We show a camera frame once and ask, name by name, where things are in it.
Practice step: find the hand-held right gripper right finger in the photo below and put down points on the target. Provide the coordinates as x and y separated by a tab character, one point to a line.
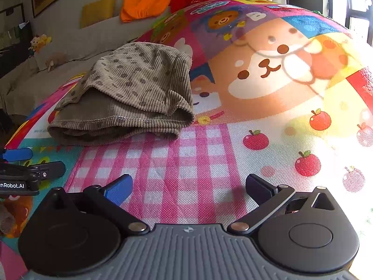
259	189

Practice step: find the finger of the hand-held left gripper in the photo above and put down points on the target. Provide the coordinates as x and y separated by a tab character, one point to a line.
17	154
48	169

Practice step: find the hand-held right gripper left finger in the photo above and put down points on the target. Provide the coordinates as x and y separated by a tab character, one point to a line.
119	191

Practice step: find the colourful printed blanket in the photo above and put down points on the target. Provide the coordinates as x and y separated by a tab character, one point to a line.
247	108

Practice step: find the beige plush toy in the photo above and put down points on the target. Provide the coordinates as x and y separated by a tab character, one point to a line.
55	59

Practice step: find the yellow plush toy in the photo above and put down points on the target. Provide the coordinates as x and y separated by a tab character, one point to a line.
39	41

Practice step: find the dark chair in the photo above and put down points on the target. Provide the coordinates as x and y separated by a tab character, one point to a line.
25	38

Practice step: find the beige sofa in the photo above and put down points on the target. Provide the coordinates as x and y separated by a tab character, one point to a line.
87	43

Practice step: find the yellow cushion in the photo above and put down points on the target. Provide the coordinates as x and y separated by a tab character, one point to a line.
99	10

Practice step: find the dark window frame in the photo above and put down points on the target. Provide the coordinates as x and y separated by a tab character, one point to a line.
346	5

